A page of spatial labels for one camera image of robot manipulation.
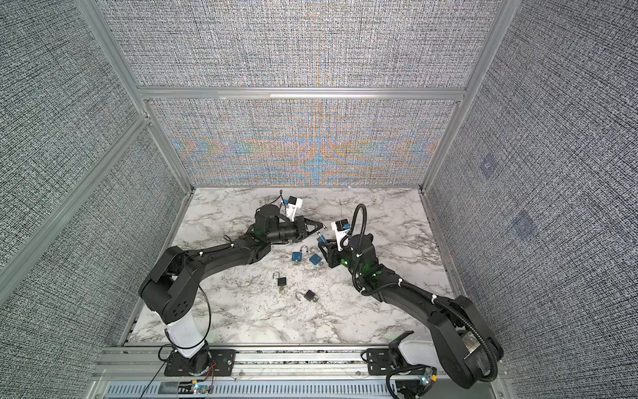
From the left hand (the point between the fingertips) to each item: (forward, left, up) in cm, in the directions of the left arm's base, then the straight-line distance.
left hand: (323, 227), depth 81 cm
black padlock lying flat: (-15, +6, -19) cm, 25 cm away
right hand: (-2, 0, -5) cm, 6 cm away
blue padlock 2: (-1, +3, -19) cm, 19 cm away
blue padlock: (+1, +10, -19) cm, 21 cm away
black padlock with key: (-9, +15, -20) cm, 27 cm away
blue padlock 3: (-3, +1, -2) cm, 4 cm away
